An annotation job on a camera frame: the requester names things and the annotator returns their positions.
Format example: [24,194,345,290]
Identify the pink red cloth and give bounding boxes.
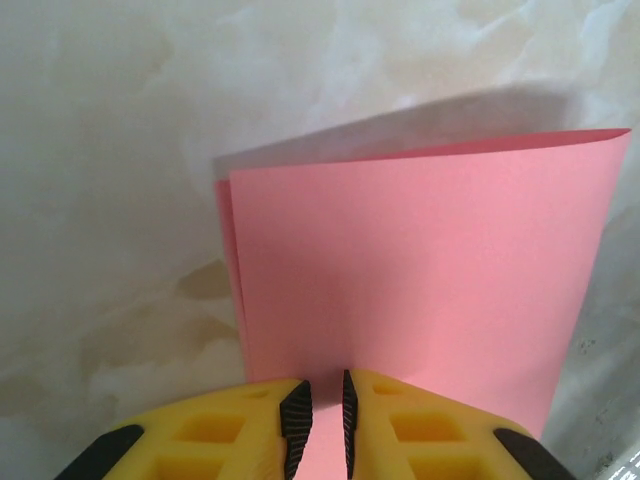
[214,128,632,480]

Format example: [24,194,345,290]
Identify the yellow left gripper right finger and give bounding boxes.
[341,368,576,480]

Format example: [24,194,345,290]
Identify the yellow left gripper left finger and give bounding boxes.
[52,378,314,480]

